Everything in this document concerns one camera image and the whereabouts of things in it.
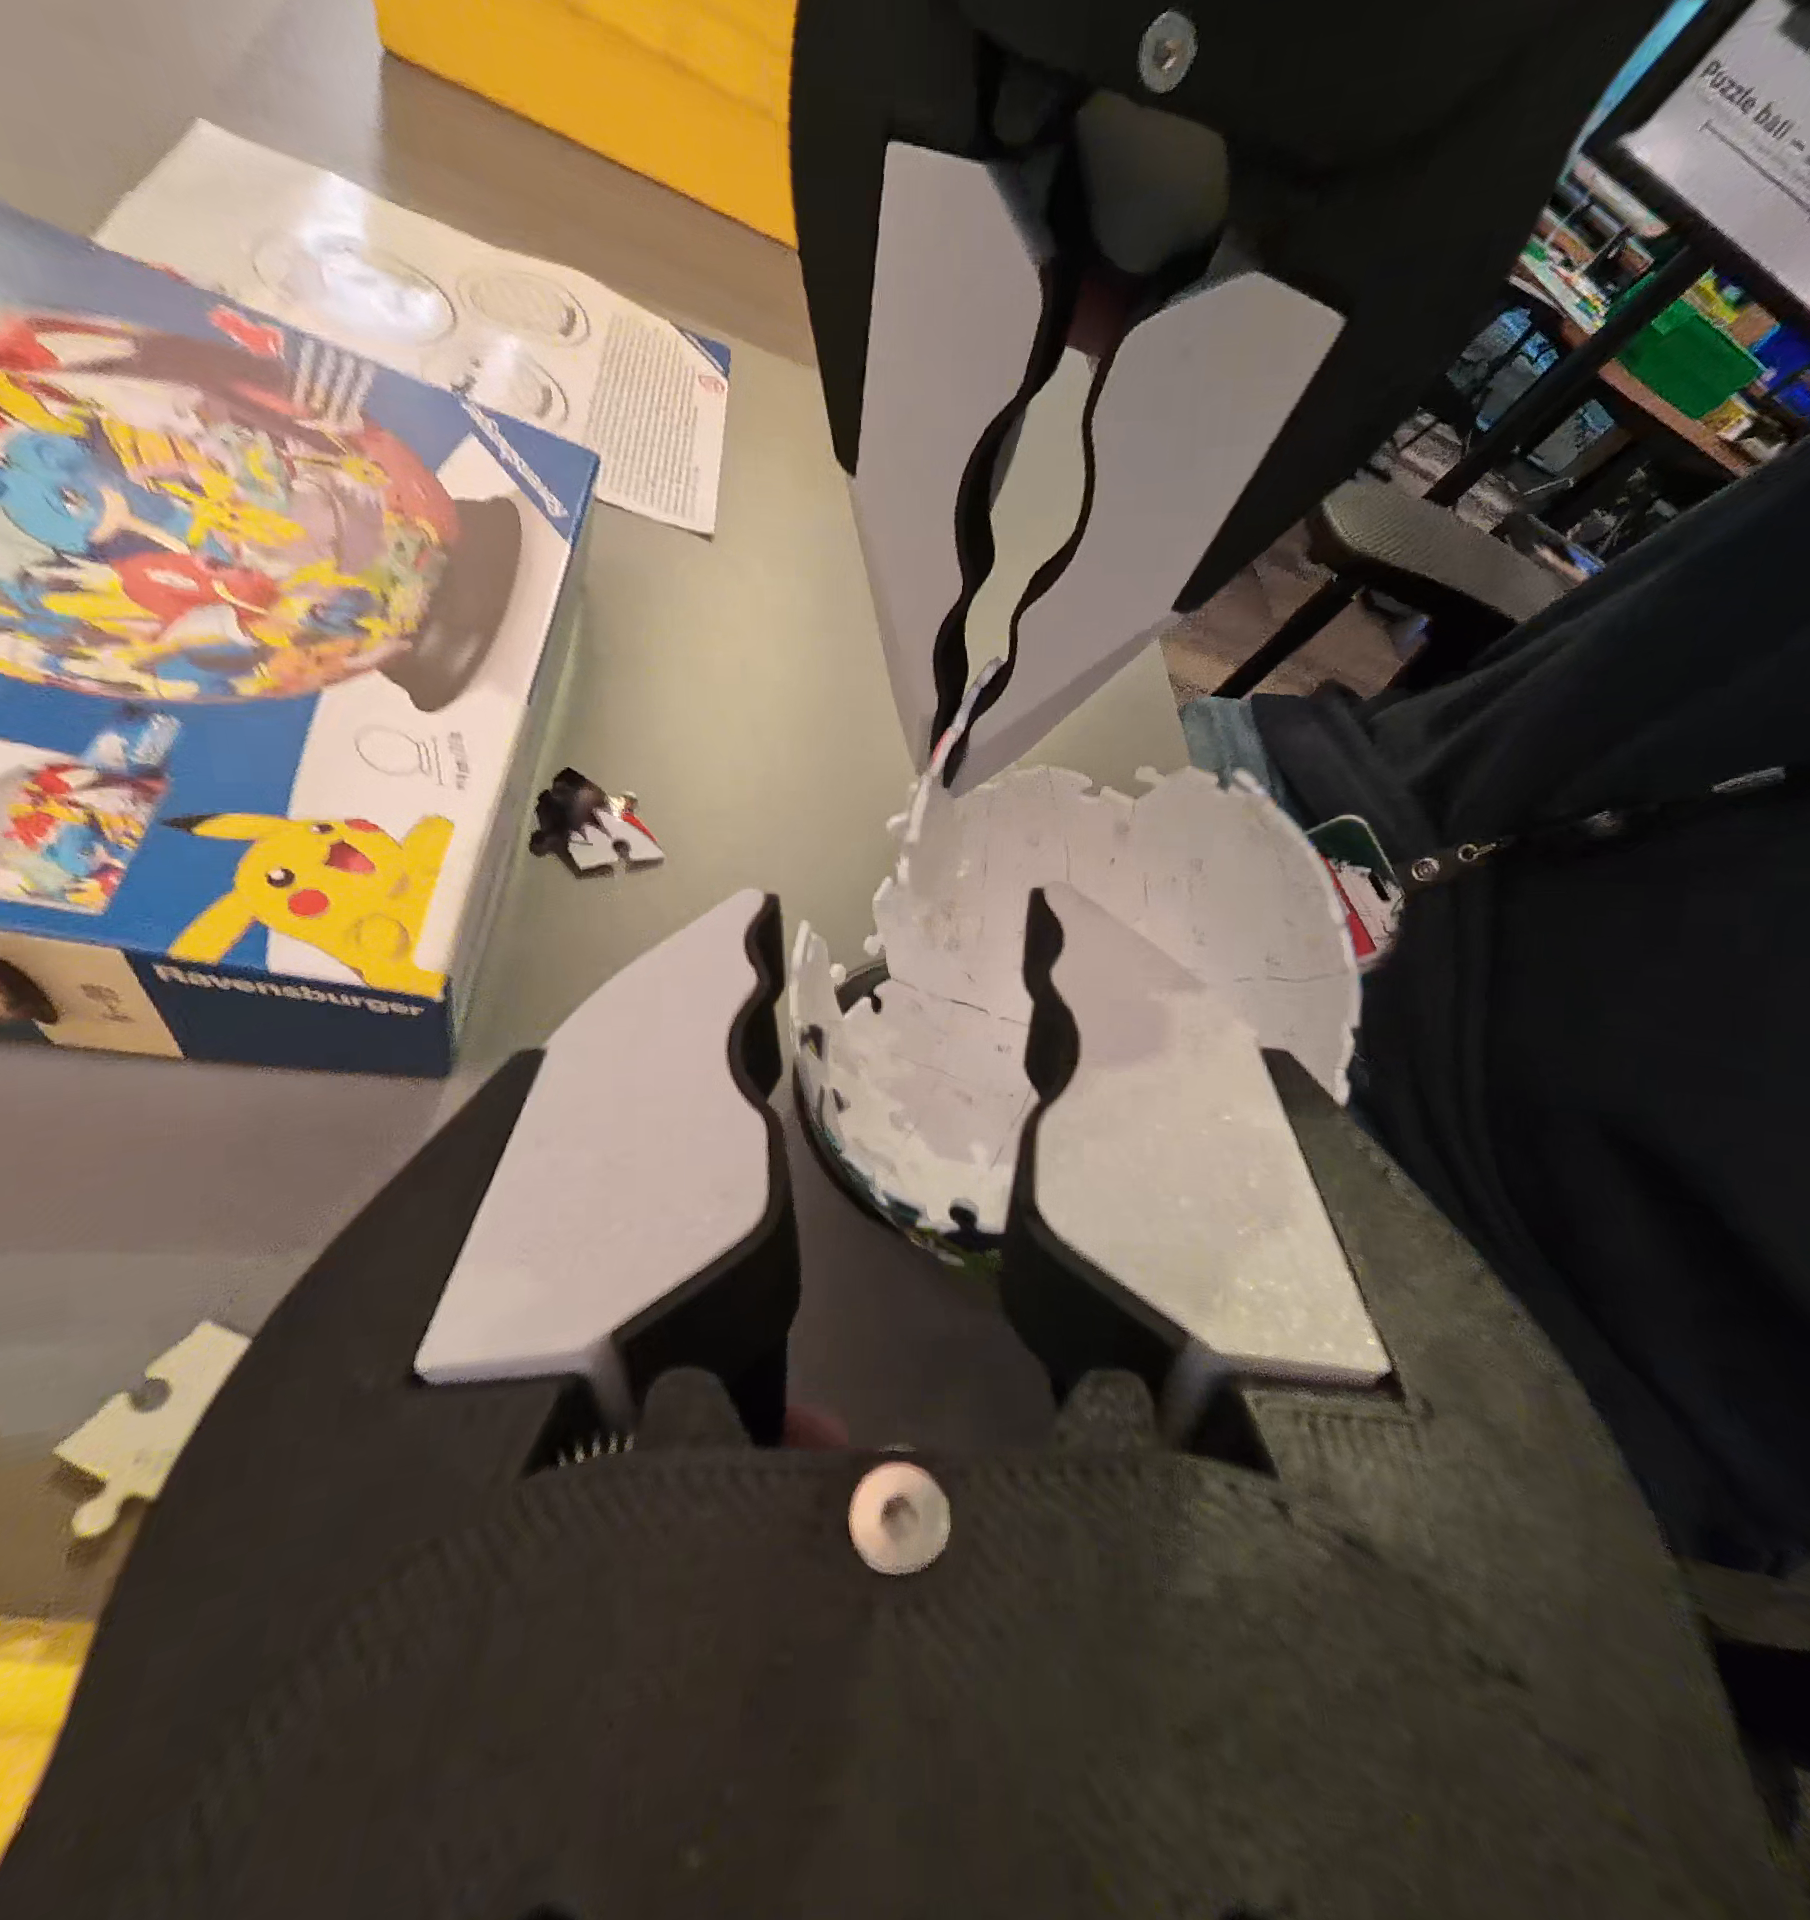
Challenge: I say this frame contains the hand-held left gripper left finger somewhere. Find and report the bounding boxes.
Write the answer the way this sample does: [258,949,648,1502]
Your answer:
[412,889,802,1450]

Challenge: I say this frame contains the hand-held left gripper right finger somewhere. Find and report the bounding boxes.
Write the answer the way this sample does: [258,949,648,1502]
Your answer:
[998,886,1395,1450]

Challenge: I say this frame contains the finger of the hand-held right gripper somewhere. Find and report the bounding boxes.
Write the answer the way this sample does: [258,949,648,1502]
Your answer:
[937,267,1351,793]
[849,139,1076,769]

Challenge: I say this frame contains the colourful puzzle ball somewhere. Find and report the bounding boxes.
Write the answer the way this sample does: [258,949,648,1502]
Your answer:
[787,766,1366,1256]

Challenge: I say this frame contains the white puzzle piece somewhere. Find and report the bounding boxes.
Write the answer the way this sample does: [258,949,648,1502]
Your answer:
[923,662,1005,786]

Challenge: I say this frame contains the black red puzzle piece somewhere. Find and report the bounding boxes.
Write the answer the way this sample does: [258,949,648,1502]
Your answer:
[529,767,666,882]

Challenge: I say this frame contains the loose white puzzle pieces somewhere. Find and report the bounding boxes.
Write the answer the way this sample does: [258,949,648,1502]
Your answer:
[51,1320,254,1540]

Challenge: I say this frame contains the blue puzzle box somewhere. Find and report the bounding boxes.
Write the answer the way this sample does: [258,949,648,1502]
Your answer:
[0,187,603,1080]

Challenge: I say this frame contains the grey mesh office chair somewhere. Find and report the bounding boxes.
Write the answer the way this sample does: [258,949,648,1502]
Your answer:
[1212,477,1569,701]

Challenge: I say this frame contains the person's blue jeans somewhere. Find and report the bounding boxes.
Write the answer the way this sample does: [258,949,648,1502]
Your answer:
[1182,692,1270,786]

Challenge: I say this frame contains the white instruction sheet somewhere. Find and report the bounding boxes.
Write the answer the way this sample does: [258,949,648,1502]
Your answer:
[96,121,733,538]

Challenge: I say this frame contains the red white badge card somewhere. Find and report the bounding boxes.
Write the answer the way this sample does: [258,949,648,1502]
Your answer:
[1301,818,1411,973]

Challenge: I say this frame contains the white printed sign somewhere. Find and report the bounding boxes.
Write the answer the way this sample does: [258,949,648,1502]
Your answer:
[1613,0,1810,330]

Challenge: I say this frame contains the green storage bin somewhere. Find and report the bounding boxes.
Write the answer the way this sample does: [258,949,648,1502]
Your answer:
[1613,296,1810,440]

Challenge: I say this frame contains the black strap with buckle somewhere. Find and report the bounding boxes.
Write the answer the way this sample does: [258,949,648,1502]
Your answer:
[1408,763,1794,891]

